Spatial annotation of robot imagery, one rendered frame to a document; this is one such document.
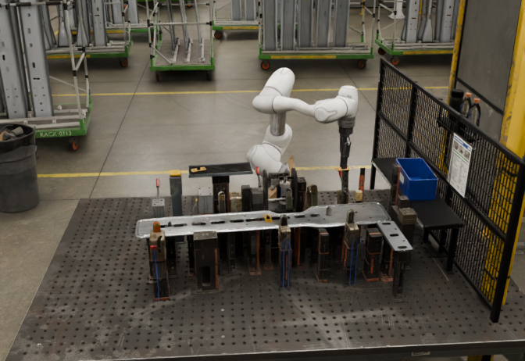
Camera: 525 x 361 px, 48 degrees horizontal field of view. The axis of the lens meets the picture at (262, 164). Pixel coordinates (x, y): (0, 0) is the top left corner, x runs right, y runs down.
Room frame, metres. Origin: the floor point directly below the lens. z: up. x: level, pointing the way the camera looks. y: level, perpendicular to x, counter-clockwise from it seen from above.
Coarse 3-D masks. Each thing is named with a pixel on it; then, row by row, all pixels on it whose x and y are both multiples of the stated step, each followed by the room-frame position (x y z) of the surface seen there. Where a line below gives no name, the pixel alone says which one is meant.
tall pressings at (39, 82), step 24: (0, 0) 6.45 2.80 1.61; (24, 0) 6.48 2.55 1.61; (0, 24) 6.41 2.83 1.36; (24, 24) 6.45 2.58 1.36; (0, 48) 6.39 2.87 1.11; (24, 48) 6.49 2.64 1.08; (0, 72) 6.43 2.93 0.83; (24, 72) 6.68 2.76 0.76; (48, 72) 6.51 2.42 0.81; (0, 96) 6.62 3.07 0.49; (24, 96) 6.45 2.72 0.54; (48, 96) 6.46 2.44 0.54
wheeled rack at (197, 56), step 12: (156, 24) 8.84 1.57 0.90; (168, 24) 8.86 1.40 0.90; (180, 24) 8.88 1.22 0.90; (192, 24) 8.90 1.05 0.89; (156, 48) 9.74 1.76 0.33; (168, 48) 9.97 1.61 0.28; (180, 48) 9.97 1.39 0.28; (192, 48) 9.97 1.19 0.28; (204, 48) 9.97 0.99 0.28; (156, 60) 9.16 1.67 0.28; (168, 60) 8.86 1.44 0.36; (180, 60) 9.16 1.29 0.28; (192, 60) 9.16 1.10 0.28; (204, 60) 9.03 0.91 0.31; (156, 72) 8.89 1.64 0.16
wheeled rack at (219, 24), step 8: (256, 0) 12.94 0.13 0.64; (256, 8) 12.95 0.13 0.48; (256, 16) 12.94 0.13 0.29; (216, 24) 12.04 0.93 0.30; (224, 24) 12.06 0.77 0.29; (232, 24) 12.08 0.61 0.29; (240, 24) 12.09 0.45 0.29; (248, 24) 12.09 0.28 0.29; (256, 24) 12.10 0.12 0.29; (296, 24) 12.13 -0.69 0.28; (216, 32) 12.05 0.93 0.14; (296, 32) 12.12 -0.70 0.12
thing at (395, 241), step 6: (378, 222) 2.77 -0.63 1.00; (384, 222) 2.77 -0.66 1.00; (390, 222) 2.77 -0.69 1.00; (384, 228) 2.70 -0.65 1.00; (390, 228) 2.70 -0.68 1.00; (396, 228) 2.70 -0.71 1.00; (384, 234) 2.64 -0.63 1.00; (402, 234) 2.64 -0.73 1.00; (390, 240) 2.58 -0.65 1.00; (396, 240) 2.58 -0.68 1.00; (402, 240) 2.58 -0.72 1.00; (396, 246) 2.52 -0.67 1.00; (408, 246) 2.52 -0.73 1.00
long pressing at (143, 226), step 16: (320, 208) 2.93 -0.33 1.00; (336, 208) 2.93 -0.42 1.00; (352, 208) 2.93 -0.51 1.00; (368, 208) 2.93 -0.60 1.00; (144, 224) 2.74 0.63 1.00; (160, 224) 2.74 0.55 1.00; (208, 224) 2.74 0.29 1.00; (224, 224) 2.74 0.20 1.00; (240, 224) 2.74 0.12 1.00; (256, 224) 2.74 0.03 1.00; (272, 224) 2.74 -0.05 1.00; (288, 224) 2.74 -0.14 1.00; (304, 224) 2.75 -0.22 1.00; (320, 224) 2.74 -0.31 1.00; (336, 224) 2.75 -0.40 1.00
